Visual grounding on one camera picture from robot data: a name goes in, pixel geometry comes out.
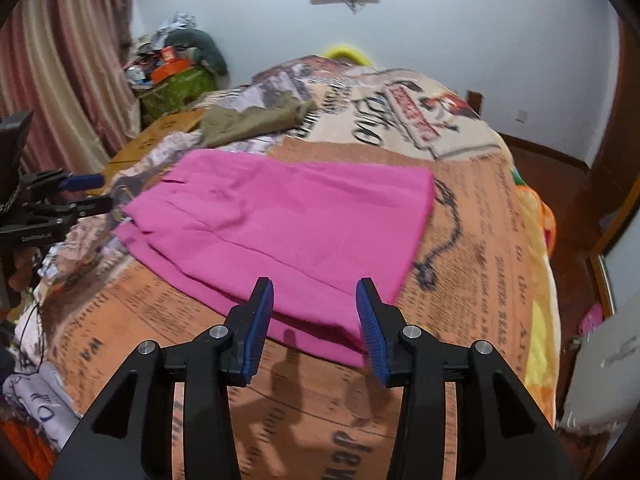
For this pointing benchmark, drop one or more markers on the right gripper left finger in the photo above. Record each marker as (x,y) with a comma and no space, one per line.
(248,325)

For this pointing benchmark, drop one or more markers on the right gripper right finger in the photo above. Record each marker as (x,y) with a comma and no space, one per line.
(391,358)

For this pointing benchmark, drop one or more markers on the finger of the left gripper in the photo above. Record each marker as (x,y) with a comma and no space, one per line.
(87,207)
(82,182)

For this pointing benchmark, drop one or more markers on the pink pants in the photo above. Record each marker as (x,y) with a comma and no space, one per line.
(218,221)

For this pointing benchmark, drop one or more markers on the printed newspaper-pattern bed blanket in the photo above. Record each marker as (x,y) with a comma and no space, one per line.
(482,271)

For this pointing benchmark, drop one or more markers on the striped pink curtain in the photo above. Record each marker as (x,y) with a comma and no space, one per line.
(63,61)

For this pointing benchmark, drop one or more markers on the orange box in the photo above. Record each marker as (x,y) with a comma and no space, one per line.
(167,70)

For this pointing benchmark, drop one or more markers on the olive green pants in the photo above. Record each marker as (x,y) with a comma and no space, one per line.
(221,126)

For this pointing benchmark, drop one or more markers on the grey plush toy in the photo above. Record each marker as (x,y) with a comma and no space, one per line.
(205,51)

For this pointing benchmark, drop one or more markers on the pink slipper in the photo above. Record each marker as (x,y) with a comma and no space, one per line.
(592,319)

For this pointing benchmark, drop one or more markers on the white cabinet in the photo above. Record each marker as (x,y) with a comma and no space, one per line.
(604,389)

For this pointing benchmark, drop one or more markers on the wooden bedpost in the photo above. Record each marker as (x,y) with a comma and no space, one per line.
(475,101)

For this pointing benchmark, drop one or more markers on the wooden door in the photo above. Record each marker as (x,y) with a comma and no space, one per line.
(616,167)

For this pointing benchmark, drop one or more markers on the white wall socket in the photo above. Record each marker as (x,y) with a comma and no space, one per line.
(522,116)

